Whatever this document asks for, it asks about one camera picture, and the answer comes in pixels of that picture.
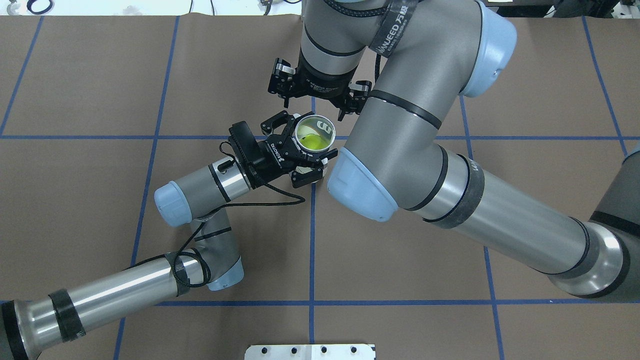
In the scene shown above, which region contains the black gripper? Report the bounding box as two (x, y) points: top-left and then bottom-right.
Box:
(247, 111), (339, 189)
(267, 58), (373, 122)

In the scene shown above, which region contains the yellow tennis ball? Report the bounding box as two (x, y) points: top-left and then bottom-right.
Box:
(297, 133), (330, 153)

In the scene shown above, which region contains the white blue tennis ball can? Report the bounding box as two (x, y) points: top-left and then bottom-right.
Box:
(292, 113), (336, 155)

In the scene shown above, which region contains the white camera mast base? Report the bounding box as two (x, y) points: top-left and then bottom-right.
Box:
(244, 343), (377, 360)

